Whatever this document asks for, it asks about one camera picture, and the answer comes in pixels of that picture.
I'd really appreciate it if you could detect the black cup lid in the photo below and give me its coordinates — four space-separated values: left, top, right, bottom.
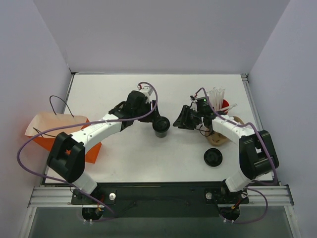
204 148 223 167
152 117 170 130

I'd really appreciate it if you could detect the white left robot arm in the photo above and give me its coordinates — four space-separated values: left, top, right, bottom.
47 87 170 204

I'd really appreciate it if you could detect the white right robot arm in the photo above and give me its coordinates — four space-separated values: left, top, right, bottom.
173 96 279 202

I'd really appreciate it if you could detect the brown cardboard cup carrier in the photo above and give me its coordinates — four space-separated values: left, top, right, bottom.
203 116 244 146

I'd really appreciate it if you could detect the black cup lid on table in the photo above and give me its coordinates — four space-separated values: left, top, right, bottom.
204 148 223 167

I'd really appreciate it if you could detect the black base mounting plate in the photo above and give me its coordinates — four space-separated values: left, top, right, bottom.
71 181 249 221

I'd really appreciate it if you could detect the orange paper bag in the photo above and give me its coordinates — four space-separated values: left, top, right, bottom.
25 112 89 151

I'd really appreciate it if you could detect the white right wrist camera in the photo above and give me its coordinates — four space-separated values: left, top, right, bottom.
190 94 198 112

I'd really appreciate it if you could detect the aluminium frame rail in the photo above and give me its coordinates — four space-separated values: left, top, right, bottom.
28 186 294 208

